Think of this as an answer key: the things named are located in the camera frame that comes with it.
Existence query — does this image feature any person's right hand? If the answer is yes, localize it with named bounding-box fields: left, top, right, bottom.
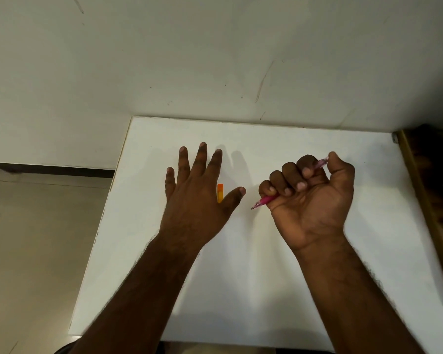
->
left=258, top=152, right=356, bottom=253

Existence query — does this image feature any person's left hand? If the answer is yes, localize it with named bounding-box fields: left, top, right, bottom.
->
left=165, top=142, right=247, bottom=248

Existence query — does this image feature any pink pen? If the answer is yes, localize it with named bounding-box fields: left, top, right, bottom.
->
left=251, top=157, right=329, bottom=210

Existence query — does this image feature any person's right forearm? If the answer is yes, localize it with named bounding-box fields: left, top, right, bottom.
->
left=295, top=232, right=427, bottom=354

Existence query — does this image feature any person's left forearm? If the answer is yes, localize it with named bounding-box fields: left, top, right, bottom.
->
left=68, top=232, right=202, bottom=354

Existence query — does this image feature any brown wooden furniture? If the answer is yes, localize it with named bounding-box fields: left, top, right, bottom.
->
left=397, top=124, right=443, bottom=311

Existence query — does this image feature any person's dark clothing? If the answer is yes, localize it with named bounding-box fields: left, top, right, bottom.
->
left=55, top=340, right=82, bottom=354

